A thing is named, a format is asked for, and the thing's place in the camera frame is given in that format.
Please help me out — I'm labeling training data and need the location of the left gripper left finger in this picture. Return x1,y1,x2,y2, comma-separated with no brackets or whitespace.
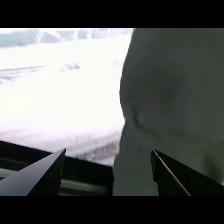
0,147,67,197

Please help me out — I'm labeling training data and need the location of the grey garment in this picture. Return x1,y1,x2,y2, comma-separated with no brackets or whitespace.
112,27,224,197

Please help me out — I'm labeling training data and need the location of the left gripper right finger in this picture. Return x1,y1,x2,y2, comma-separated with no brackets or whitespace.
150,148,224,197

